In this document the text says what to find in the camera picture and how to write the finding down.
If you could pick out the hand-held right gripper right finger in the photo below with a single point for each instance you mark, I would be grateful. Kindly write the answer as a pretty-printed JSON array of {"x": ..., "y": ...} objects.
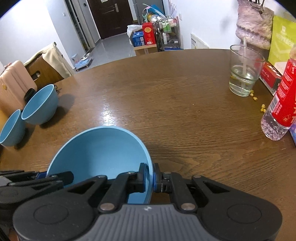
[{"x": 156, "y": 178}]

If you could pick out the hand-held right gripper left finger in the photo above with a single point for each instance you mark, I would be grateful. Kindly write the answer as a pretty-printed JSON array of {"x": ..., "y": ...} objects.
[{"x": 142, "y": 183}]

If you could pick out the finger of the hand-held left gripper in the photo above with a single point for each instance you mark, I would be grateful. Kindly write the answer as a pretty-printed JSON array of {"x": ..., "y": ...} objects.
[
  {"x": 67, "y": 179},
  {"x": 41, "y": 175}
]

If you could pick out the blue ribbed bowl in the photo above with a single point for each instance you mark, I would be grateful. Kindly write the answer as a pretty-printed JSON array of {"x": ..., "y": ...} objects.
[
  {"x": 101, "y": 153},
  {"x": 40, "y": 106},
  {"x": 11, "y": 129}
]

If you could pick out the black round case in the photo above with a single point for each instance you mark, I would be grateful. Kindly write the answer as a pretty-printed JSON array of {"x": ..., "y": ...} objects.
[{"x": 29, "y": 95}]

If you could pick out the pink ribbed suitcase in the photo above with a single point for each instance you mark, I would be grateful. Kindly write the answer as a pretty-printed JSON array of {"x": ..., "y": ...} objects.
[{"x": 13, "y": 88}]

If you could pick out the wooden chair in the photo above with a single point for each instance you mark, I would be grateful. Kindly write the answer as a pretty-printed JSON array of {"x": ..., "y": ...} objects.
[{"x": 46, "y": 71}]

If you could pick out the chair with beige cloth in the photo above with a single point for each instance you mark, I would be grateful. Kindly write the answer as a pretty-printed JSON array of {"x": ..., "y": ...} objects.
[{"x": 57, "y": 60}]

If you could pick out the pet feeding stand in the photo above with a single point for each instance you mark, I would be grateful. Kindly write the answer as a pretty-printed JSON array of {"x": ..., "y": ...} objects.
[{"x": 83, "y": 61}]

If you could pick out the popcorn crumbs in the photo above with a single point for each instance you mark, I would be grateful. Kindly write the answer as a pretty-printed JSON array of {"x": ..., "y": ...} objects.
[{"x": 255, "y": 98}]

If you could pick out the cardboard box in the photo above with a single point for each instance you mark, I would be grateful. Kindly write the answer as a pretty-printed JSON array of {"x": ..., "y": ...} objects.
[{"x": 145, "y": 49}]

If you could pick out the clear drinking glass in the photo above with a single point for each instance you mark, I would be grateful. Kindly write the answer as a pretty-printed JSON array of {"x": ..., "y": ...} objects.
[{"x": 245, "y": 78}]

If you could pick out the white plastic bottle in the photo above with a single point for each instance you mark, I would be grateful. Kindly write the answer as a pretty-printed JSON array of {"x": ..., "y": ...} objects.
[{"x": 165, "y": 38}]

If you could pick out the blue carton box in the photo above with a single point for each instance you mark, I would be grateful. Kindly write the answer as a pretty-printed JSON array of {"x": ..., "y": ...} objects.
[{"x": 138, "y": 39}]

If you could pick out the small purple tissue pack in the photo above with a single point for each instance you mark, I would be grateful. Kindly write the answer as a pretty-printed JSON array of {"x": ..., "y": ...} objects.
[{"x": 293, "y": 134}]

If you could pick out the red gift box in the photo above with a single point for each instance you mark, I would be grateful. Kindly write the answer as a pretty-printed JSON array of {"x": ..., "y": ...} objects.
[{"x": 149, "y": 33}]

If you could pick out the clear straw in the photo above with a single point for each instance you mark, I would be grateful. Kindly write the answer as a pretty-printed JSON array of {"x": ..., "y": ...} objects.
[{"x": 244, "y": 62}]

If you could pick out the water bottle red label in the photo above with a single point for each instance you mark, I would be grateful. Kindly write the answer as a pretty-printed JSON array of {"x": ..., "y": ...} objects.
[{"x": 282, "y": 97}]

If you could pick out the white plastic bag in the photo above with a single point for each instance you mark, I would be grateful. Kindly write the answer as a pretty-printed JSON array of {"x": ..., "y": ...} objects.
[{"x": 133, "y": 30}]

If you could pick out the red flat box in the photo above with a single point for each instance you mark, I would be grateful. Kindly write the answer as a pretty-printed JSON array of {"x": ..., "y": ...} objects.
[{"x": 270, "y": 76}]

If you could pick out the glass sliding door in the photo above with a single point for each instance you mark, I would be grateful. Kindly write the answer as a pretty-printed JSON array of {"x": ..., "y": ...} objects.
[{"x": 78, "y": 25}]

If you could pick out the dark entrance door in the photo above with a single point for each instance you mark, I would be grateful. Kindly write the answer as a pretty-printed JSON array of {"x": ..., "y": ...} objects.
[{"x": 111, "y": 20}]

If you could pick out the colourful shopping bag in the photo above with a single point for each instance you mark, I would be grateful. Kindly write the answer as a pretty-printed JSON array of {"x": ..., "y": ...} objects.
[{"x": 152, "y": 12}]

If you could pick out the grey refrigerator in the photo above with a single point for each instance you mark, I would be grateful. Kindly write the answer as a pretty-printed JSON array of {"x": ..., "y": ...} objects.
[{"x": 138, "y": 9}]

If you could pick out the mottled pink vase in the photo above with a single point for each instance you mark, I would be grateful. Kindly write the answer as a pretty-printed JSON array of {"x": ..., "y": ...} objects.
[{"x": 253, "y": 25}]

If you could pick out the green snack box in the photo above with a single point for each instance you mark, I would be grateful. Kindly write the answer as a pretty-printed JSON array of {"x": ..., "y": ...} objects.
[{"x": 282, "y": 41}]

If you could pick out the white wall outlet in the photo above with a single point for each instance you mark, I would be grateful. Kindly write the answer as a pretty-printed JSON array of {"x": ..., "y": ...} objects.
[{"x": 180, "y": 17}]

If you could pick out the pink wall ornament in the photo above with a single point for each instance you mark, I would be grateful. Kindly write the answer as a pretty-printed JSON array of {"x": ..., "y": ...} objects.
[{"x": 172, "y": 8}]

